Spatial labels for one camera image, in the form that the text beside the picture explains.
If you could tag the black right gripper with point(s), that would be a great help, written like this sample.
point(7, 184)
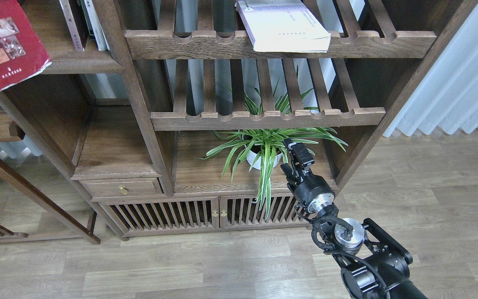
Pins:
point(311, 190)

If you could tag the red book with photo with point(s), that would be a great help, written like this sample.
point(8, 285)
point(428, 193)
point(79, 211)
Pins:
point(22, 54)

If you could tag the maroon book white characters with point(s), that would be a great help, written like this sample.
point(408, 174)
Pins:
point(75, 19)

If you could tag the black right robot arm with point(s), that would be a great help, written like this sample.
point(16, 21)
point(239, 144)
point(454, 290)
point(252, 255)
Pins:
point(372, 264)

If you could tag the upright white books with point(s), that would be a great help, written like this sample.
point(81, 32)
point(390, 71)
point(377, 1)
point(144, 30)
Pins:
point(94, 26)

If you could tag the white plant pot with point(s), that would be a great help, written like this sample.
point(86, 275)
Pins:
point(256, 163)

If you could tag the green spider plant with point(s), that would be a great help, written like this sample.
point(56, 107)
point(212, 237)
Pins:
point(240, 142)

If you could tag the white paperback book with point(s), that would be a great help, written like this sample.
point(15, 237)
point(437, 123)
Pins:
point(282, 26)

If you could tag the white curtain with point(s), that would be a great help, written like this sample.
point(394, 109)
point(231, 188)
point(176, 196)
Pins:
point(447, 98)

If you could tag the dark wooden bookshelf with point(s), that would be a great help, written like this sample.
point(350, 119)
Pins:
point(142, 114)

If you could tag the brass drawer knob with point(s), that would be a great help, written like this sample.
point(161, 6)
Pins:
point(123, 190)

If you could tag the wooden side furniture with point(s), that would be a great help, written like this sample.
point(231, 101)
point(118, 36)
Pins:
point(9, 132)

